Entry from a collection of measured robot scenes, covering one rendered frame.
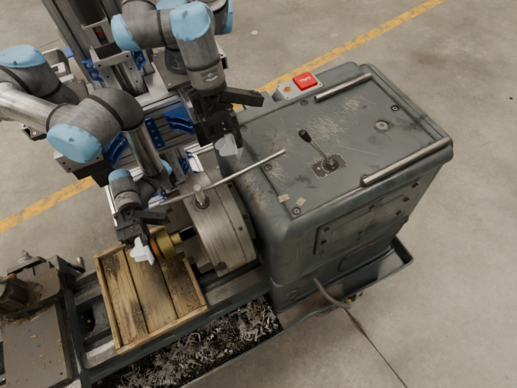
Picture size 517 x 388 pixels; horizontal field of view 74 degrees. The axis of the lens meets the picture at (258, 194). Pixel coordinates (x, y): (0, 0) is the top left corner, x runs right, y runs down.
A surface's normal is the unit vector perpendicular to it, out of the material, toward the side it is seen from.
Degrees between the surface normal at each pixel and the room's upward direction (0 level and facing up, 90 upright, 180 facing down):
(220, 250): 59
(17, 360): 0
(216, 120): 71
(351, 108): 0
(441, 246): 0
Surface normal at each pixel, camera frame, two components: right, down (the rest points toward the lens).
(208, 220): 0.13, -0.15
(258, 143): -0.07, -0.52
